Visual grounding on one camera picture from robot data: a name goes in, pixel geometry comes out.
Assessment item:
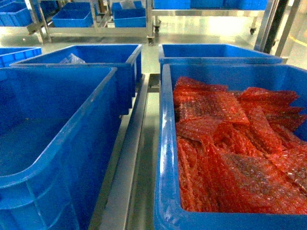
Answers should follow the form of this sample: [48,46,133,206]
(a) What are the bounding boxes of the blue bin with clear bag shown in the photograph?
[11,44,142,115]

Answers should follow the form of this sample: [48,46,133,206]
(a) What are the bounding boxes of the blue bin behind right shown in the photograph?
[158,44,283,69]

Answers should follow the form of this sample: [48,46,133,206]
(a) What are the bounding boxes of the blue bin with red bags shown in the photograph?
[154,64,307,230]

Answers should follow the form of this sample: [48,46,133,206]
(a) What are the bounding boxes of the steel flow rack shelf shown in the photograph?
[89,48,160,230]

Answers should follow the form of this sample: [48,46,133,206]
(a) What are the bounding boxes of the empty blue plastic bin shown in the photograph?
[0,67,120,230]

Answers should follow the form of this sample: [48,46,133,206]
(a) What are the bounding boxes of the red bubble wrap bags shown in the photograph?
[173,77,307,215]

